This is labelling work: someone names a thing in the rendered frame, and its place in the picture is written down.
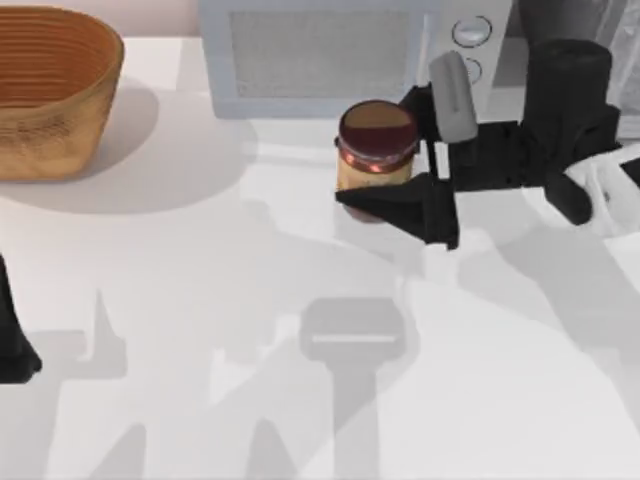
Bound jar with dark red lid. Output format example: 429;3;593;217
333;99;420;222

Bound large grey microwave knob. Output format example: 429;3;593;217
451;14;494;50

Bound pale microwave oven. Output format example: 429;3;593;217
197;0;512;121

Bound pale microwave door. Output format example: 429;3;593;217
197;0;442;121

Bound brown wicker basket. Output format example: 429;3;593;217
0;4;126;184

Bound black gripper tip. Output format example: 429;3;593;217
0;253;44;386

